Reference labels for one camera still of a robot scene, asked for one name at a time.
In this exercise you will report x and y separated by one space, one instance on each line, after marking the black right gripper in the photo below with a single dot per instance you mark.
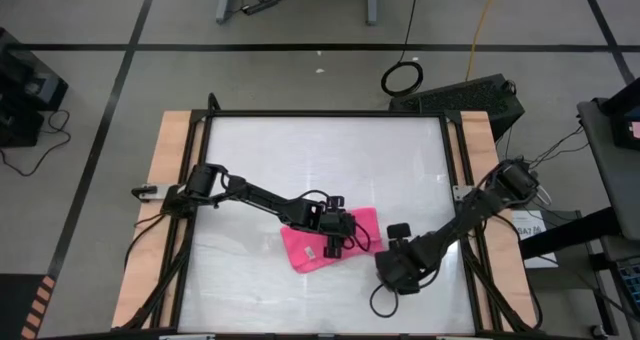
415 265

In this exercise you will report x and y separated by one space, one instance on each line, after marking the white paper label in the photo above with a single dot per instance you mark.
535 230

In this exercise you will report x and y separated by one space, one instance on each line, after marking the grey side table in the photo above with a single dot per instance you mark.
615 165

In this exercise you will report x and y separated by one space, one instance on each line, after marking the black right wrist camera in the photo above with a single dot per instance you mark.
387 270

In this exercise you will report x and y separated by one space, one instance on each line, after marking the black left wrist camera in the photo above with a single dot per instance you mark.
346 225

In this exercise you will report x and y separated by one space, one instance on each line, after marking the grey desk leg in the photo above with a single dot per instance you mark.
373 2
225 2

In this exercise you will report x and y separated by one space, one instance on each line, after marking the black perforated computer case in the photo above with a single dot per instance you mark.
460 100

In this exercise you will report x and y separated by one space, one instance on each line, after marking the black table frame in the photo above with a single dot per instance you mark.
200 180

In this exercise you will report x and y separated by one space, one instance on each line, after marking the black power strip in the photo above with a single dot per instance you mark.
260 6

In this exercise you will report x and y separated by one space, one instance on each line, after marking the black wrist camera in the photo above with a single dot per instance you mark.
387 270
346 225

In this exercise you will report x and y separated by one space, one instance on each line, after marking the black keyboard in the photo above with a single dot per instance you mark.
631 280

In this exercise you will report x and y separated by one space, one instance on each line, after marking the black equipment stack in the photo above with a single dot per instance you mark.
25 90

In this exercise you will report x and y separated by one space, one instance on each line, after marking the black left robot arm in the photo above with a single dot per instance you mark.
260 197

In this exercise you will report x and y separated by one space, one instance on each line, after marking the black device with pink screen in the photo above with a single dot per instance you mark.
627 115

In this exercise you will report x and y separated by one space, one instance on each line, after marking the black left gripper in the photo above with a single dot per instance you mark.
327 225

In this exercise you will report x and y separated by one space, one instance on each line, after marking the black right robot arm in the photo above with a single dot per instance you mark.
480 210

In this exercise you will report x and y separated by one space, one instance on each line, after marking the pink terry towel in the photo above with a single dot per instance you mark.
307 245

